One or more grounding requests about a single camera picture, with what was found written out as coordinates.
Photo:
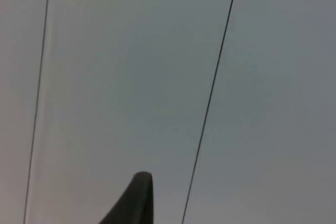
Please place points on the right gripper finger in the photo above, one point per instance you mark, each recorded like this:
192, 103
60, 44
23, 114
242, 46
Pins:
134, 203

